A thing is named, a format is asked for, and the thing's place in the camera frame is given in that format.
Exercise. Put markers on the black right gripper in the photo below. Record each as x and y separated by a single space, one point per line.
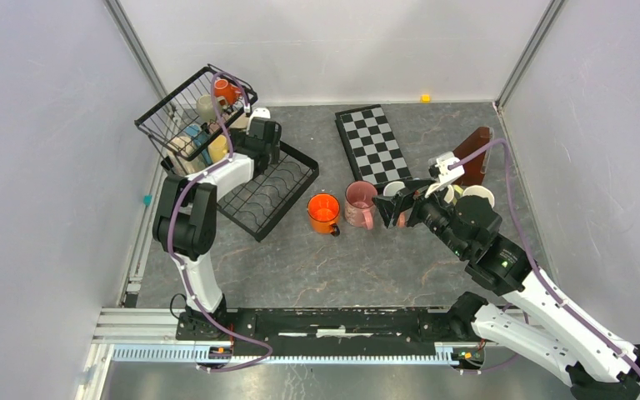
390 207

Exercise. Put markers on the salmon pink mug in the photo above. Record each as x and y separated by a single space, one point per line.
392 188

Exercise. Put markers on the pink floral mug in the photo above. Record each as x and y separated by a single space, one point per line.
359 205

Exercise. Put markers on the yellow mug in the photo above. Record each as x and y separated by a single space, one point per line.
481 192

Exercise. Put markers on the orange cup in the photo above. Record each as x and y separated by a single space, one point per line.
323 211

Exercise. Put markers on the light blue mug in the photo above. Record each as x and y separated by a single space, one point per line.
450 195

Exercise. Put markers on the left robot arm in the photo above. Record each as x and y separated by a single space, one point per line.
186 219

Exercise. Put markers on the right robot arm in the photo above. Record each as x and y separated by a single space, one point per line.
588 358

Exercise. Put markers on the black dish rack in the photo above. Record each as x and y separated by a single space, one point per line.
257 207

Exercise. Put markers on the cream mug in rack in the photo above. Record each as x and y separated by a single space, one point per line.
182 147

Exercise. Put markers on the black white chessboard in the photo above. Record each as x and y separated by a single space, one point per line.
372 150

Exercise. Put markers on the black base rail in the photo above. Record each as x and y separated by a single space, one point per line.
322 332

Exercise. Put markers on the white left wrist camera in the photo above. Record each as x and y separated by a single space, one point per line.
258 112

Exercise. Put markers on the black wire basket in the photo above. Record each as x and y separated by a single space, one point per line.
168 118

